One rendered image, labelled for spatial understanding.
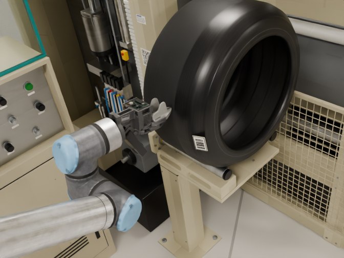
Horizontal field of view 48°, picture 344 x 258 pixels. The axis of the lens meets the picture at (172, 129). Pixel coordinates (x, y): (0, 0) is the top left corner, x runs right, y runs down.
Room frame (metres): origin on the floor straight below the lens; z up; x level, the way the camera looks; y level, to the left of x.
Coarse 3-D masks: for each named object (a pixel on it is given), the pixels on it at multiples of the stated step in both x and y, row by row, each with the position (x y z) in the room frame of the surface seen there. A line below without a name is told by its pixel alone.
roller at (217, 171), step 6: (168, 144) 1.22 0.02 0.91; (186, 156) 1.14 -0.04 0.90; (198, 162) 1.09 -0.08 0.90; (210, 168) 1.05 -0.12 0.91; (216, 168) 1.03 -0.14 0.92; (222, 168) 1.02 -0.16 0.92; (228, 168) 1.02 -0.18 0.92; (216, 174) 1.02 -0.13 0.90; (222, 174) 1.00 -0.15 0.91; (228, 174) 1.01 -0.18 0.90
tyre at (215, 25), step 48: (192, 0) 1.27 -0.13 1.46; (240, 0) 1.19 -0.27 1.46; (192, 48) 1.04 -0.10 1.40; (240, 48) 1.02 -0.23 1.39; (288, 48) 1.19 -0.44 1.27; (144, 96) 1.10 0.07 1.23; (192, 96) 0.95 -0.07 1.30; (240, 96) 1.37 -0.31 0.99; (288, 96) 1.18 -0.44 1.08; (192, 144) 0.93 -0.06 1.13; (240, 144) 1.15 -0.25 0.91
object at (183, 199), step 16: (128, 0) 1.42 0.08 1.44; (144, 0) 1.35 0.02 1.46; (160, 0) 1.36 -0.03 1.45; (176, 0) 1.41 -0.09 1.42; (144, 16) 1.36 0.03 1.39; (160, 16) 1.35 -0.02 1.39; (144, 32) 1.38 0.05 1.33; (160, 32) 1.35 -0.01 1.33; (144, 48) 1.39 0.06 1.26; (176, 176) 1.34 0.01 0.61; (176, 192) 1.35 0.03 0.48; (192, 192) 1.38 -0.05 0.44; (176, 208) 1.37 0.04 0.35; (192, 208) 1.37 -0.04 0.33; (176, 224) 1.39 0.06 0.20; (192, 224) 1.36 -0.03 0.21; (176, 240) 1.41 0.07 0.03; (192, 240) 1.35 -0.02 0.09
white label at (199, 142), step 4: (192, 136) 0.92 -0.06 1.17; (196, 136) 0.92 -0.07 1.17; (196, 140) 0.92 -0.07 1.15; (200, 140) 0.91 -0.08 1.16; (204, 140) 0.91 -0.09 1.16; (196, 144) 0.93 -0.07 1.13; (200, 144) 0.92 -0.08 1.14; (204, 144) 0.91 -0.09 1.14; (196, 148) 0.93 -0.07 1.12; (200, 148) 0.92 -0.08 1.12; (204, 148) 0.91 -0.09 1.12
